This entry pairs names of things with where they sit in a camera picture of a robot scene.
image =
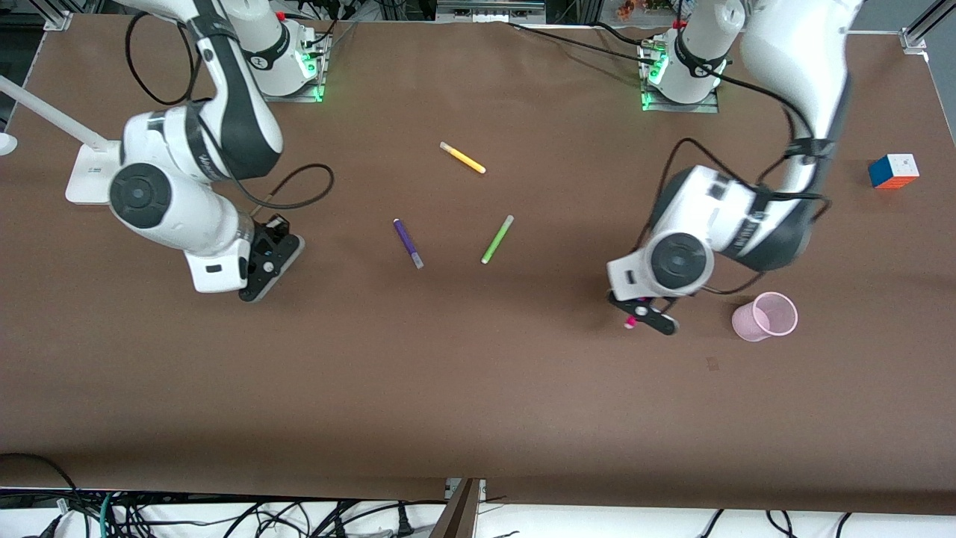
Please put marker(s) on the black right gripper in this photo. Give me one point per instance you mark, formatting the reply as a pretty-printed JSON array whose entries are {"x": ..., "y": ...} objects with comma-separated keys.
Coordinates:
[{"x": 267, "y": 233}]

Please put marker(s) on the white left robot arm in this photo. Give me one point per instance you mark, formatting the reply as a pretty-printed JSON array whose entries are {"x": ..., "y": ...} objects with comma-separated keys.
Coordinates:
[{"x": 792, "y": 60}]

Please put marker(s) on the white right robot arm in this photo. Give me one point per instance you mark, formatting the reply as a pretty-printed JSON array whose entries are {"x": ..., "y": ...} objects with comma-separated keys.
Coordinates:
[{"x": 172, "y": 217}]

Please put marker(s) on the translucent pink plastic cup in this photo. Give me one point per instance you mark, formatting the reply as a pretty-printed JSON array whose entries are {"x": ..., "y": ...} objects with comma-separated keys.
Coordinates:
[{"x": 754, "y": 321}]

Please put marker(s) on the purple marker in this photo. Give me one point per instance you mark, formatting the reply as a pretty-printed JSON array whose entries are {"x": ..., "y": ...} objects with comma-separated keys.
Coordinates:
[{"x": 407, "y": 243}]

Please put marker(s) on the green marker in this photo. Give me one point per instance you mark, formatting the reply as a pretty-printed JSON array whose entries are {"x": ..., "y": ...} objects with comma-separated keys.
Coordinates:
[{"x": 497, "y": 240}]

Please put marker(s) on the white desk lamp stand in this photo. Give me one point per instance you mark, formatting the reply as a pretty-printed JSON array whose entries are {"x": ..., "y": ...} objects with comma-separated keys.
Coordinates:
[{"x": 89, "y": 179}]

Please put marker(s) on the yellow marker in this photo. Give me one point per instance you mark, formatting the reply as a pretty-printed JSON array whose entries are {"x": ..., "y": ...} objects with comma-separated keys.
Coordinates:
[{"x": 463, "y": 158}]

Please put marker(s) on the colourful puzzle cube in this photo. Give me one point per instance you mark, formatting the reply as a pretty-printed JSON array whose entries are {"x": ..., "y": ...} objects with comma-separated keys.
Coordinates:
[{"x": 892, "y": 175}]

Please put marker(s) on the white round object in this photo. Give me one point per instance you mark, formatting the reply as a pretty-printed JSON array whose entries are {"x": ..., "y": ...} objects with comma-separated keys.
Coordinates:
[{"x": 6, "y": 145}]

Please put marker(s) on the orange small objects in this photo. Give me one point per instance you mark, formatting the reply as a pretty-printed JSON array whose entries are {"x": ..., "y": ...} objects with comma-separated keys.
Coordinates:
[{"x": 627, "y": 7}]

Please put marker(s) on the grey metal box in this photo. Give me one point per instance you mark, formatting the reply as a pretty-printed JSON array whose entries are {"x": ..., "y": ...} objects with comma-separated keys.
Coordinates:
[{"x": 485, "y": 11}]

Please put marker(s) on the black power plug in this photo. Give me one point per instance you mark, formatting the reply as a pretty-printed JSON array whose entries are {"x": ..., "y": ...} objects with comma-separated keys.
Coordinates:
[{"x": 404, "y": 525}]

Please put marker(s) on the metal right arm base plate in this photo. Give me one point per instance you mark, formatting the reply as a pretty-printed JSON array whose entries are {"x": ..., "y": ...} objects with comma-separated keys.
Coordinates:
[{"x": 317, "y": 93}]

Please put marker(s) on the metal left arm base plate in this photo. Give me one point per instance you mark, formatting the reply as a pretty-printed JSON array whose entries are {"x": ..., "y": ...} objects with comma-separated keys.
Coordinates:
[{"x": 709, "y": 107}]

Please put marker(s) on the aluminium frame profile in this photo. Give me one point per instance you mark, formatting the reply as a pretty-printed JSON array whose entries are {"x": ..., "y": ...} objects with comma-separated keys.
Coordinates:
[
  {"x": 915, "y": 36},
  {"x": 58, "y": 16}
]

